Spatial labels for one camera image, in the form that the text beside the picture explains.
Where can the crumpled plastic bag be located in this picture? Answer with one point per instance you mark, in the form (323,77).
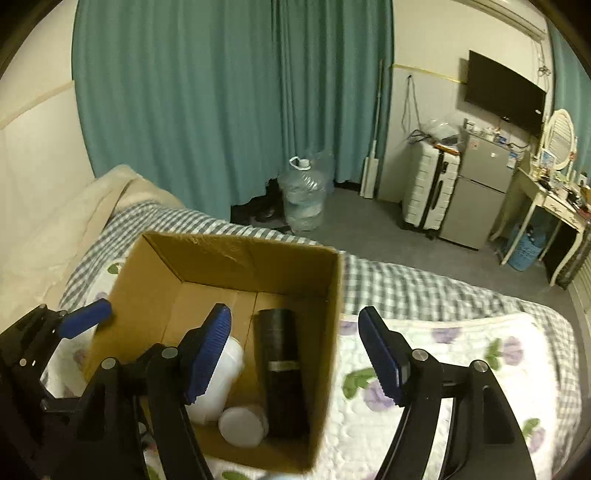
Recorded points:
(441,131)

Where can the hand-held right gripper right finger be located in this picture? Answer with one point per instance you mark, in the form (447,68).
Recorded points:
(381,355)

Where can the beige blanket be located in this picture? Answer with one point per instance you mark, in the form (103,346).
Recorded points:
(69,221)

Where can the black cylindrical bottle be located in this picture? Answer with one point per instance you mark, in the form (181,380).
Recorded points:
(281,337)

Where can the black wall television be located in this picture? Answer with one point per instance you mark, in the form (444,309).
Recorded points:
(503,92)

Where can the small white round container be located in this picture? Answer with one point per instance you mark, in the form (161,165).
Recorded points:
(242,427)

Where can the narrow teal curtain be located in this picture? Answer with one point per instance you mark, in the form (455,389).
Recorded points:
(570,83)

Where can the white dressing table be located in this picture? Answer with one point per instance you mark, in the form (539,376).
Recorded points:
(561,203)

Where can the white oval mirror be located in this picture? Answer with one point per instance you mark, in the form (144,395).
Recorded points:
(561,138)

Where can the silver mini fridge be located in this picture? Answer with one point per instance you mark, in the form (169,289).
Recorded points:
(475,203)

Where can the large clear water jug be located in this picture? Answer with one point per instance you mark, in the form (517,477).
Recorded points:
(302,198)

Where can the white plastic jar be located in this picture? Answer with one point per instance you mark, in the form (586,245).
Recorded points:
(227,369)

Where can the blue laundry basket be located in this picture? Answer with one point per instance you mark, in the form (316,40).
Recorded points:
(526,251)

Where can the white ribbed suitcase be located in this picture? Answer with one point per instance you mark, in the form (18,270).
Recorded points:
(429,194)

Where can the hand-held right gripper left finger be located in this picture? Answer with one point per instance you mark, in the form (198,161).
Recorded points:
(210,355)

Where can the white floral quilt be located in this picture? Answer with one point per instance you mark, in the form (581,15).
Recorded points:
(461,350)

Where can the brown cardboard box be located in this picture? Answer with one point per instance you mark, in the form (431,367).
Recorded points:
(295,261)

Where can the black shoes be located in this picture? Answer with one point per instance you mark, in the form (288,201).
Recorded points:
(258,207)

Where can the wide teal curtain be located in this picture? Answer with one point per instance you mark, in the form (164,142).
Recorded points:
(184,92)

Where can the white flat mop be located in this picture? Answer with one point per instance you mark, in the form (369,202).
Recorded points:
(369,177)

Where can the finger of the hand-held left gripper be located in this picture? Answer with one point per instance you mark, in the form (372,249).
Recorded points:
(85,318)

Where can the grey checked bed sheet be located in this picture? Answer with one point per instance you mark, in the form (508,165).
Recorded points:
(415,286)

